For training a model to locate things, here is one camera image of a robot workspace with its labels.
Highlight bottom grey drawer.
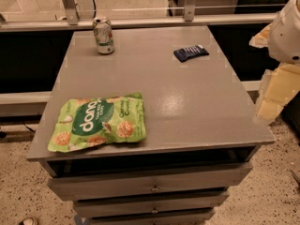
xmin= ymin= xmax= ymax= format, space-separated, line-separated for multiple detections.
xmin=89 ymin=209 xmax=215 ymax=225

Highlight grey drawer cabinet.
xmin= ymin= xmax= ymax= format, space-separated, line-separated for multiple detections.
xmin=26 ymin=25 xmax=277 ymax=225

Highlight grey drawer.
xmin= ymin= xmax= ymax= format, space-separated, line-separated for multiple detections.
xmin=48 ymin=162 xmax=252 ymax=201
xmin=89 ymin=209 xmax=215 ymax=225
xmin=74 ymin=191 xmax=229 ymax=218

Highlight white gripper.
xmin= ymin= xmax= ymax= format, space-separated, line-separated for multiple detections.
xmin=249 ymin=0 xmax=300 ymax=123

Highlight white shoe tip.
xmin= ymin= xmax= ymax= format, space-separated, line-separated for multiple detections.
xmin=18 ymin=217 xmax=38 ymax=225

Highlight metal window frame rail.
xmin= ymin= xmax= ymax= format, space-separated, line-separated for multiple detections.
xmin=0 ymin=13 xmax=277 ymax=33

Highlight middle grey drawer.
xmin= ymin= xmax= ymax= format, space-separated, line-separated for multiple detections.
xmin=74 ymin=191 xmax=229 ymax=218

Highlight dark blue snack packet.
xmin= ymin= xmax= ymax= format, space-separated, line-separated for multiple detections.
xmin=173 ymin=45 xmax=209 ymax=63

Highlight green white 7up can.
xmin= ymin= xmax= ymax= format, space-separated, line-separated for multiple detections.
xmin=92 ymin=17 xmax=114 ymax=54

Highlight top grey drawer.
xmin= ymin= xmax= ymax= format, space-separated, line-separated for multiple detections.
xmin=48 ymin=162 xmax=252 ymax=201

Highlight green rice chip bag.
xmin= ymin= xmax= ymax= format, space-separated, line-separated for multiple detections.
xmin=48 ymin=93 xmax=146 ymax=153

